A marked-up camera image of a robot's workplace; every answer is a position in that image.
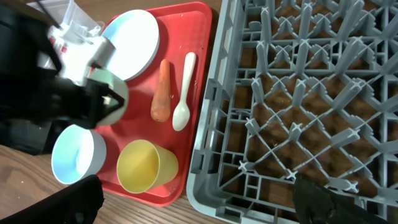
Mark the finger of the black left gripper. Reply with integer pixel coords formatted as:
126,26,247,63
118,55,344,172
86,79,124,123

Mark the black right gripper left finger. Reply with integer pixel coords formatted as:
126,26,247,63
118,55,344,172
1,175,104,224

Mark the mint green bowl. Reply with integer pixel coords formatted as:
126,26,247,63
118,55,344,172
89,68,129,126

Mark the grey dishwasher rack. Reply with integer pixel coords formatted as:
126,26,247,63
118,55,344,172
186,0,397,223

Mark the black plastic bin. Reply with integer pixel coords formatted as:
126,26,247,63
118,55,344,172
1,120,69,156

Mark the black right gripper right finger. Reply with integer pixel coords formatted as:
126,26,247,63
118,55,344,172
293,178,387,224

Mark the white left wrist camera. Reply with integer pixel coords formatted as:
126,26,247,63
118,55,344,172
48,24,115,86

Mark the clear plastic bin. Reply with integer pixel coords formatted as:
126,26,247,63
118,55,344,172
41,0,104,37

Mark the red plastic tray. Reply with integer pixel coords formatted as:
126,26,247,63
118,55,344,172
96,1,212,207

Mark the white plastic spoon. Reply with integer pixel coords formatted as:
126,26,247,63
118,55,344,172
172,52,197,131

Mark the orange carrot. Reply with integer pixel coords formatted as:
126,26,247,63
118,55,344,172
150,59,171,122

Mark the yellow plastic cup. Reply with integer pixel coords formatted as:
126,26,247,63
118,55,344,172
116,139,179,194

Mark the small light blue bowl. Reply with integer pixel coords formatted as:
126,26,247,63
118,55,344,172
51,124,107,185

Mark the large light blue plate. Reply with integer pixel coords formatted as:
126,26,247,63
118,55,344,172
102,9,160,81

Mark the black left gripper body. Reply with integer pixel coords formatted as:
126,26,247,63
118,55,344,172
1,68,93,128

